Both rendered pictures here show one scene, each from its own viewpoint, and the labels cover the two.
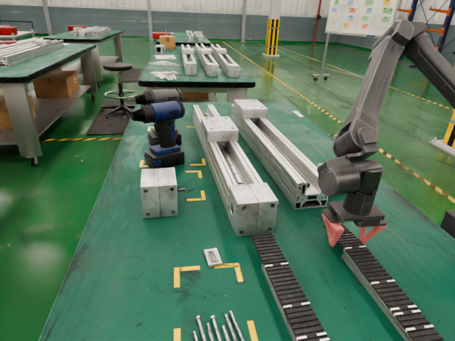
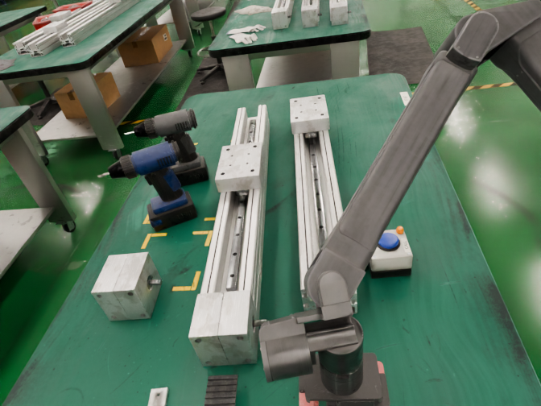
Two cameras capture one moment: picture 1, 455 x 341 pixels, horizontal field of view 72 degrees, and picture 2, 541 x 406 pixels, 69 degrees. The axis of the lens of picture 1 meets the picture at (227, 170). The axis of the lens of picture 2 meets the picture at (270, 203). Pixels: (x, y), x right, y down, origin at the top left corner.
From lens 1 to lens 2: 0.49 m
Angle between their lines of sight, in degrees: 21
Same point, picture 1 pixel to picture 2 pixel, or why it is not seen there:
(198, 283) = not seen: outside the picture
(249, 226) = (216, 357)
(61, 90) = (149, 54)
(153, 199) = (112, 303)
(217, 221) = not seen: hidden behind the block
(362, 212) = (339, 391)
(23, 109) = (93, 97)
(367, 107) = (360, 219)
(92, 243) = (43, 360)
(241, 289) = not seen: outside the picture
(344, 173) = (282, 355)
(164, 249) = (112, 379)
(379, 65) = (407, 122)
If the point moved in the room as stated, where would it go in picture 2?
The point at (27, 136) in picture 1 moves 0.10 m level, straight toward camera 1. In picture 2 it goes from (104, 127) to (104, 133)
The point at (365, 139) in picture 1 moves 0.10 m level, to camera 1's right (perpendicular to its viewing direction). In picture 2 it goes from (325, 299) to (417, 309)
